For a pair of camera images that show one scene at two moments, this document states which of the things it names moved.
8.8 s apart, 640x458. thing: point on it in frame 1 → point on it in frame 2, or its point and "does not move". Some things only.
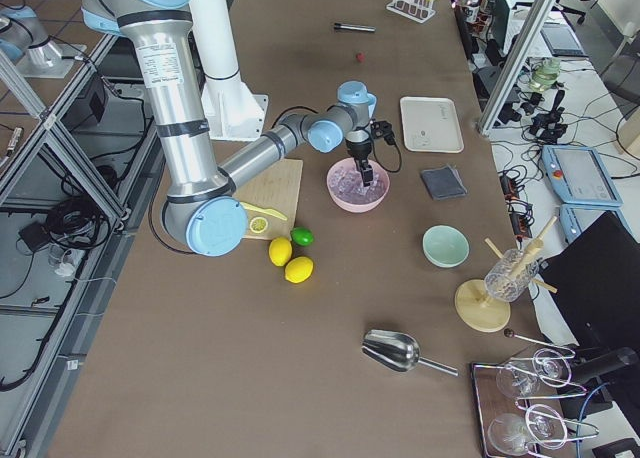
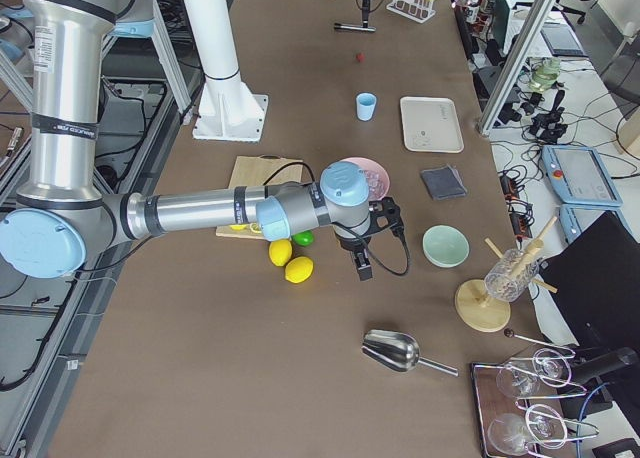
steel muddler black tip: [356, 27] does not move
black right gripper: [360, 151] → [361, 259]
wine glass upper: [521, 380] does not move
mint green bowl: [446, 246] does not move
